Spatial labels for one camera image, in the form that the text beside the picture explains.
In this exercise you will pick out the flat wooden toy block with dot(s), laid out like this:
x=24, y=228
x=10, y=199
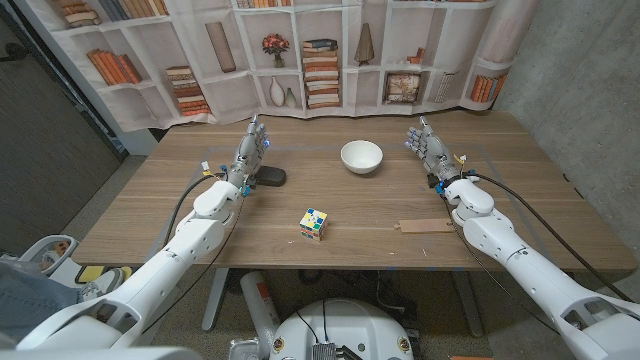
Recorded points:
x=425, y=226

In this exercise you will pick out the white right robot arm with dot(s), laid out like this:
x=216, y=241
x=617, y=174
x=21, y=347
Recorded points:
x=540, y=280

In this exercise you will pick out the grey sneaker shoe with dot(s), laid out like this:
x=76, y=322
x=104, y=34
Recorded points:
x=102, y=284

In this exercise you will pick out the white ceramic bowl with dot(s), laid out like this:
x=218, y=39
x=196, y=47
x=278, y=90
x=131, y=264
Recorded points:
x=361, y=156

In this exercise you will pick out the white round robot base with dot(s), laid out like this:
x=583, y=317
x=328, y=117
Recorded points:
x=345, y=325

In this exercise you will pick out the multicoloured Rubik's cube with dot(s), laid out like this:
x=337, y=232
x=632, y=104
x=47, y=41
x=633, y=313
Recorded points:
x=313, y=225

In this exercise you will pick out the white roll with orange label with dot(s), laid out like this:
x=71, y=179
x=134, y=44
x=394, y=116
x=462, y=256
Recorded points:
x=260, y=310

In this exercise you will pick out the grey finned electronics module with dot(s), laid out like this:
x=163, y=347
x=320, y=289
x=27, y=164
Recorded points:
x=324, y=351

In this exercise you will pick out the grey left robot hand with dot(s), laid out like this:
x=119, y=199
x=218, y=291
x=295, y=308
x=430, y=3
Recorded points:
x=247, y=155

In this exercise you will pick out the printed bookshelf backdrop cloth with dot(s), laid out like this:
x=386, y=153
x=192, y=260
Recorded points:
x=320, y=55

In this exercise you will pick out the grey metal table leg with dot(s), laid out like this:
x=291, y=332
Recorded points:
x=216, y=300
x=469, y=305

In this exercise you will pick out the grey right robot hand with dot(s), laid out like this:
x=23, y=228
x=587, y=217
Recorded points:
x=434, y=150

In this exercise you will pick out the black glasses case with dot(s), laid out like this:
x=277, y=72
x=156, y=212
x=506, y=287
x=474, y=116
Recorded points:
x=272, y=176

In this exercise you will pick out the yellow flat pad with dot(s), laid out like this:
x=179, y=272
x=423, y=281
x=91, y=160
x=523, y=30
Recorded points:
x=90, y=273

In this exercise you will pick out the silver foil tray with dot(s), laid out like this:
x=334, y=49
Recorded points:
x=245, y=350

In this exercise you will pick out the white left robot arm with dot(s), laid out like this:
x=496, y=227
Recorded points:
x=150, y=280

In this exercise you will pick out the person's leg in jeans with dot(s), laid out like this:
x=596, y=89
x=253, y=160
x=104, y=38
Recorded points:
x=30, y=300

